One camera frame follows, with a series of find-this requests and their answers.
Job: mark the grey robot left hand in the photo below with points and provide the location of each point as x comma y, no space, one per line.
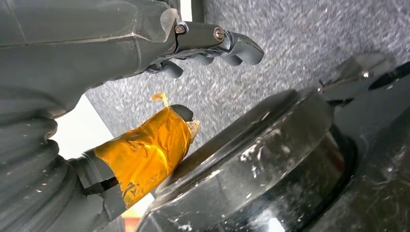
80,48

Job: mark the white desk leg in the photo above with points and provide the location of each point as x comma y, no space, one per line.
185,9

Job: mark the black robot body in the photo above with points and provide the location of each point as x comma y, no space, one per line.
256,166

